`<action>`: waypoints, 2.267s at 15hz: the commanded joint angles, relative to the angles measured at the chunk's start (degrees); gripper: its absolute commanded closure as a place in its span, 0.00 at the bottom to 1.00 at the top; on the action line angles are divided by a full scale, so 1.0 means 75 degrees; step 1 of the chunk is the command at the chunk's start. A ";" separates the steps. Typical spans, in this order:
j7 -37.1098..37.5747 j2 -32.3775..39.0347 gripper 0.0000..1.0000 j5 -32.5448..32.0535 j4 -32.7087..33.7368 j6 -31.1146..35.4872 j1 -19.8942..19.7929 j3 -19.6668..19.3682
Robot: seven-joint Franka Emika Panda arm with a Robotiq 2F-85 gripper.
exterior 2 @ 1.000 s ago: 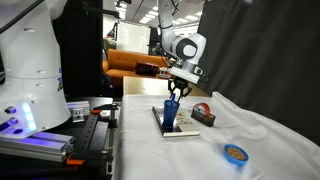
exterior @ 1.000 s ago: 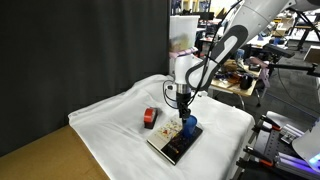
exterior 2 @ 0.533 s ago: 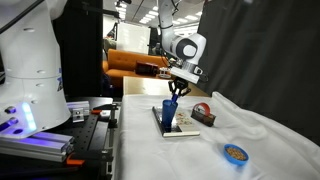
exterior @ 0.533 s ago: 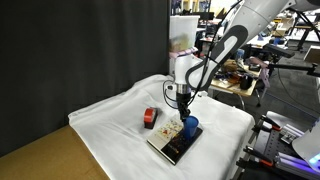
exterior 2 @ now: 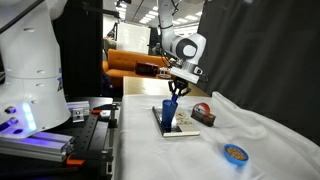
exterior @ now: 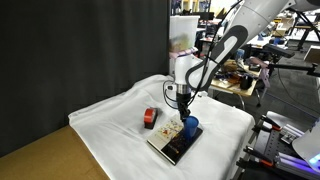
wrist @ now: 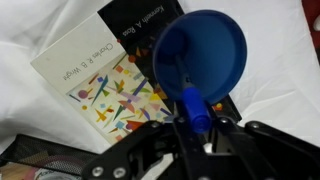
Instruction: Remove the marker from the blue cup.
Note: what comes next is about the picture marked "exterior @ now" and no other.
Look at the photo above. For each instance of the white tablecloth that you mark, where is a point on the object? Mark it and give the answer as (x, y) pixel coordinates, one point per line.
(116, 133)

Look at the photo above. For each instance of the black pen cup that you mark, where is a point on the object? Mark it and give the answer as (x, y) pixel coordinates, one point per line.
(246, 82)

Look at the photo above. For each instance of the cluttered wooden desk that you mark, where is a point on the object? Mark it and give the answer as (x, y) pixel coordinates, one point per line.
(233, 85)

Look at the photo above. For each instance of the black mesh tray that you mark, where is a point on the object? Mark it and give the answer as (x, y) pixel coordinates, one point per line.
(151, 126)

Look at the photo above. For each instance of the discrete mathematics book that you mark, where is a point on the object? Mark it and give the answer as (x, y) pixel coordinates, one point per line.
(176, 150)

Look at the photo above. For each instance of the blue plastic cup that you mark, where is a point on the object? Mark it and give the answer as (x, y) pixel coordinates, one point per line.
(190, 128)

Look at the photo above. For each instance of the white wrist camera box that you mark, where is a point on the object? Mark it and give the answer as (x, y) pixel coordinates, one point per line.
(170, 88)

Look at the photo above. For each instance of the silver metal bracket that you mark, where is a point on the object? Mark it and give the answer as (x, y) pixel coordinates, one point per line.
(291, 133)

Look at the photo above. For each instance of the black curtain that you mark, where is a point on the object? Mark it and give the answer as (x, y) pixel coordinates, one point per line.
(66, 50)

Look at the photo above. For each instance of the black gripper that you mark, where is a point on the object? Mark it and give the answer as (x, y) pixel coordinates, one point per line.
(183, 100)

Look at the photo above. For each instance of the translucent plastic container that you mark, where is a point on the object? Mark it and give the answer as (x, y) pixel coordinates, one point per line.
(181, 30)

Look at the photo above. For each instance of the black camera stand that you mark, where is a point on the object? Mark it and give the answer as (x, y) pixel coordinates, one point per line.
(280, 50)

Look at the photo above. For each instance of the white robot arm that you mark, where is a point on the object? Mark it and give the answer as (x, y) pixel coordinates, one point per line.
(256, 16)

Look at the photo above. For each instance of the black orange bar clamp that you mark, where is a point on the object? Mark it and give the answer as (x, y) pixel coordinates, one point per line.
(258, 156)
(268, 122)

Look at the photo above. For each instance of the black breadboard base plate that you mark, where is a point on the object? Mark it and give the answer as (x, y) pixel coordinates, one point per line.
(266, 146)

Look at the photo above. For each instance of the short aluminium extrusion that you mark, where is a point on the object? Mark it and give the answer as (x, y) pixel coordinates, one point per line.
(293, 163)

